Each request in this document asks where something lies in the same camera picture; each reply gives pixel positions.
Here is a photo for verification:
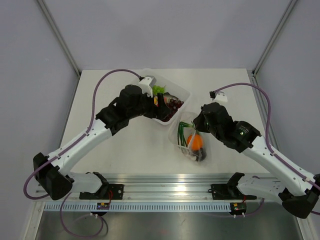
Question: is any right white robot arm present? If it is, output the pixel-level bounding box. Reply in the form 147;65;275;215
193;102;320;219

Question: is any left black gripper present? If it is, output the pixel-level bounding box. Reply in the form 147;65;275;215
128;90;171;121

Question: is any white slotted cable duct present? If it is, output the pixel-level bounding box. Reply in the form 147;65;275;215
44;202;231;213

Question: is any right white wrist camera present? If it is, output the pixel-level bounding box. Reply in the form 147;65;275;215
209;91;228;104

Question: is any aluminium frame post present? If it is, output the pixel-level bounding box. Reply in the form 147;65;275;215
35;0;82;80
252;0;300;77

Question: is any grey toy fish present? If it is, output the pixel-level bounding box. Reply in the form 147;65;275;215
163;92;179;101

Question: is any right aluminium frame post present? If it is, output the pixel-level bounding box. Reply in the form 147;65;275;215
252;0;300;77

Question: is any orange tangerine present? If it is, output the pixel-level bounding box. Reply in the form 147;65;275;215
186;134;204;151

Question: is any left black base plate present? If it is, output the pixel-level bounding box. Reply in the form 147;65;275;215
79;183;124;200

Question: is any small circuit board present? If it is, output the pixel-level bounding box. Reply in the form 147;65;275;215
96;202;110;210
230;202;247;215

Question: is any aluminium mounting rail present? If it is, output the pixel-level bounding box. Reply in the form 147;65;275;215
33;173;305;202

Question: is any green scallion bunch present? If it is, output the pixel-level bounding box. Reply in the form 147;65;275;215
177;121;194;147

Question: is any green grape bunch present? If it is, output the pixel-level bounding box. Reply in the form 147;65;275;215
152;85;166;96

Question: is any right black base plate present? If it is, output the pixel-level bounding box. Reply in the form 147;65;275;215
207;183;257;201

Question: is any purple grape bunch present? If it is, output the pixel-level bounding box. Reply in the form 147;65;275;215
163;99;184;122

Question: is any left aluminium frame post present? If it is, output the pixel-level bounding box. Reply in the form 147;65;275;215
35;0;82;80

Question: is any left small circuit board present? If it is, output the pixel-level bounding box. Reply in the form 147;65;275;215
96;202;110;210

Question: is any clear zip top bag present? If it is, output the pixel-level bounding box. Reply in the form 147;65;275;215
168;111;210;167

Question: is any right small circuit board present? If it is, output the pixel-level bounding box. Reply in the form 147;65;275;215
230;202;247;215

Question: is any white plastic basket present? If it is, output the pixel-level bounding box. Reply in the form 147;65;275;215
135;68;192;125

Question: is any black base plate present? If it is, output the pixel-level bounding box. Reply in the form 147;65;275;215
207;183;257;201
79;183;124;200

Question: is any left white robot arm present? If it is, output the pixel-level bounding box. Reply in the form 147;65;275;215
33;85;171;201

